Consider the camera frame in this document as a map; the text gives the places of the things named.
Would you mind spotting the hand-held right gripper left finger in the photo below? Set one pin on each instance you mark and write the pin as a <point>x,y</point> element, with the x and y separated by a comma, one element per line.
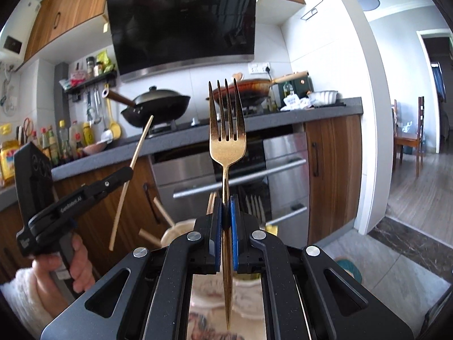
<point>217,241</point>

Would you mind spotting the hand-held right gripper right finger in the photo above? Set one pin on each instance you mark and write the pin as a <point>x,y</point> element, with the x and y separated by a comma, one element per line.
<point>235,241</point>

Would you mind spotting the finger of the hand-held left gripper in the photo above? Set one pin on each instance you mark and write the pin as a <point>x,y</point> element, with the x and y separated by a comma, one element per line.
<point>118,177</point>

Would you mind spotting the wooden chopstick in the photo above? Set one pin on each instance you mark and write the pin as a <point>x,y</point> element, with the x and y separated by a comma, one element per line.
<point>209,205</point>
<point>122,205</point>
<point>213,203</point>

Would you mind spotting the silver fork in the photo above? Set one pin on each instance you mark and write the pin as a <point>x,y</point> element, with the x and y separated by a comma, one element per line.
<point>254,207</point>

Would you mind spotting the gold fork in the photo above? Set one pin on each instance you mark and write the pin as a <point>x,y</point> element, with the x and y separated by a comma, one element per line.
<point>226,148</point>

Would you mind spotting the person's left forearm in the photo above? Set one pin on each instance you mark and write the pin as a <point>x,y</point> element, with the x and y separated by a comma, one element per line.
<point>21,301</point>

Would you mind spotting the silver hanging utensils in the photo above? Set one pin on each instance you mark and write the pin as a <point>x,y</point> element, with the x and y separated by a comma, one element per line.
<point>92,108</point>

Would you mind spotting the person's left hand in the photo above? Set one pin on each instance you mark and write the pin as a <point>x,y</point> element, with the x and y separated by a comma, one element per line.
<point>83,265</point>

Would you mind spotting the grey speckled countertop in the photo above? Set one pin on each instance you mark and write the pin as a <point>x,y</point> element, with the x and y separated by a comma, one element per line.
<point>106,152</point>

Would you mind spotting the pink bowl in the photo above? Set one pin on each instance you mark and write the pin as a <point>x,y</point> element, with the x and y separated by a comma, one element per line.
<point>95,148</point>

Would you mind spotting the wooden cabinet door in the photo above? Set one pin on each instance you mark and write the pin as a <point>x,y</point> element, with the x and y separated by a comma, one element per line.
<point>336,177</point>
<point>99,216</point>

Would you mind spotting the row of condiment bottles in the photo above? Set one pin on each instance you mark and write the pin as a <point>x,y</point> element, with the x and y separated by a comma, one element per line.
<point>63,141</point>

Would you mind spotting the yellow hanging spatula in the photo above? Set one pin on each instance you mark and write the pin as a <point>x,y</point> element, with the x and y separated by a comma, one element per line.
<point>114,124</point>

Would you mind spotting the black wok with lid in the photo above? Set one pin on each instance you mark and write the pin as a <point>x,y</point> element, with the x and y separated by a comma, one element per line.
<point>159,106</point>

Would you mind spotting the black gas stove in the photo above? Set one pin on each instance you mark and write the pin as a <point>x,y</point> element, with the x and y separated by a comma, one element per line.
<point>184,126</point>

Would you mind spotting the stainless steel oven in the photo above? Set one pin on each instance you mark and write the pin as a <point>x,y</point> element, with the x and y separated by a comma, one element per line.
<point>283,156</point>

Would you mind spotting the spice jar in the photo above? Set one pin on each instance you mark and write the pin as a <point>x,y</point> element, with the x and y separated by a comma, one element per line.
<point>90,67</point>

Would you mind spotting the green snack packet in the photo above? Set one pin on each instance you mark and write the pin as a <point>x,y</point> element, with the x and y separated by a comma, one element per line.
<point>105,62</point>

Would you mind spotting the teal round mat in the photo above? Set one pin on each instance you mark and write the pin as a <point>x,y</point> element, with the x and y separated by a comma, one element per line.
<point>348,271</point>

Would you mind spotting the white printed container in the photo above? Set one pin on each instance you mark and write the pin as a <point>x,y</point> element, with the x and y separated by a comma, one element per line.
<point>295,103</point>

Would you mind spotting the oil bottle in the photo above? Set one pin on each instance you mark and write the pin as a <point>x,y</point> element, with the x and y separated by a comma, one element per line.
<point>288,90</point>

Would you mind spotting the black range hood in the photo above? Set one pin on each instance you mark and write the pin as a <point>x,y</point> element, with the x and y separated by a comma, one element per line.
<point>177,24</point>

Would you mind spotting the white fluted bowl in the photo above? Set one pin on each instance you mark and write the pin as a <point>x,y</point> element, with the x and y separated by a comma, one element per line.
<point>322,98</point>

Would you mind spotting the green countertop appliance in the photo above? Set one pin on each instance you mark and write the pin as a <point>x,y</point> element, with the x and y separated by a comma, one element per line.
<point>300,81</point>

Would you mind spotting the wooden dining chair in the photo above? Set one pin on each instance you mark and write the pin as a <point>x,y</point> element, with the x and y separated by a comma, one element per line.
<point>396,131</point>

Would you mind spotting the black wall spice shelf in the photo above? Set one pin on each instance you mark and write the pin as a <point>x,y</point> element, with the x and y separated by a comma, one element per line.
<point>88,85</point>

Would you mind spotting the white wall socket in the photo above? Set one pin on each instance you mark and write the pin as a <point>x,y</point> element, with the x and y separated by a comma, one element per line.
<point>259,68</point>

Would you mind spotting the white door frame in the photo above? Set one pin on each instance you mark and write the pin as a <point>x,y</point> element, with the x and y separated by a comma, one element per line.
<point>423,78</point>

